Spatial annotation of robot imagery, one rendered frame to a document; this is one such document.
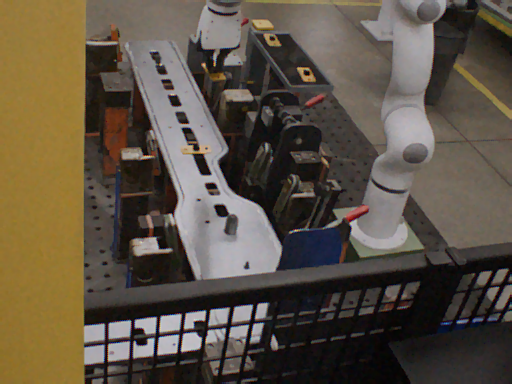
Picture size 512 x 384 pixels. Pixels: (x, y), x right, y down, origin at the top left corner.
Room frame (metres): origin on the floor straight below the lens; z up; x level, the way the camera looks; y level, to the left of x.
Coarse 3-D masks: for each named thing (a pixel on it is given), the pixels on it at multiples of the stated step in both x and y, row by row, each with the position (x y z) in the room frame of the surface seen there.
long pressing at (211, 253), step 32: (160, 64) 2.00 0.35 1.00; (160, 96) 1.79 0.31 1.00; (192, 96) 1.82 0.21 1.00; (160, 128) 1.61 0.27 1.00; (192, 128) 1.64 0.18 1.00; (192, 160) 1.48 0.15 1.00; (192, 192) 1.34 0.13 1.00; (224, 192) 1.36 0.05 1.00; (192, 224) 1.21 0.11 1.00; (224, 224) 1.23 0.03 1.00; (256, 224) 1.26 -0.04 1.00; (192, 256) 1.11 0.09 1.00; (224, 256) 1.12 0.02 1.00; (256, 256) 1.14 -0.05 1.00; (224, 320) 0.93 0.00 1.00
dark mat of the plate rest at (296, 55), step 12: (276, 36) 2.02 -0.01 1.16; (288, 36) 2.04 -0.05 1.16; (264, 48) 1.91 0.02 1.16; (276, 48) 1.93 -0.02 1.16; (288, 48) 1.95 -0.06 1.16; (300, 48) 1.96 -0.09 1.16; (276, 60) 1.84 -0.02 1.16; (288, 60) 1.86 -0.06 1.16; (300, 60) 1.87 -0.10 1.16; (288, 72) 1.78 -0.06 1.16; (312, 72) 1.81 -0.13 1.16; (300, 84) 1.71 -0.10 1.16; (312, 84) 1.73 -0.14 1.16; (324, 84) 1.74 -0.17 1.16
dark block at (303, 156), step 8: (296, 152) 1.42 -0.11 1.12; (304, 152) 1.43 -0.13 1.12; (312, 152) 1.43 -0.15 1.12; (288, 160) 1.41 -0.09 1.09; (296, 160) 1.38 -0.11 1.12; (304, 160) 1.39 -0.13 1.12; (312, 160) 1.40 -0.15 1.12; (320, 160) 1.40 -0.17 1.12; (288, 168) 1.40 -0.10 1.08; (296, 168) 1.37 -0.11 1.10; (304, 168) 1.38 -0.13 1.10; (312, 168) 1.39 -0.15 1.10; (304, 176) 1.38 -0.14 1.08; (312, 176) 1.39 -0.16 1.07
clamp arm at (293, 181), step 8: (288, 176) 1.34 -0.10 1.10; (296, 176) 1.33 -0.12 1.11; (288, 184) 1.32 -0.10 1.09; (296, 184) 1.31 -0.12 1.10; (288, 192) 1.31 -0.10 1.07; (296, 192) 1.31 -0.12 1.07; (280, 200) 1.32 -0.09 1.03; (288, 200) 1.31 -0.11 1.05; (280, 208) 1.31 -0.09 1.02; (280, 216) 1.30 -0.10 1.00
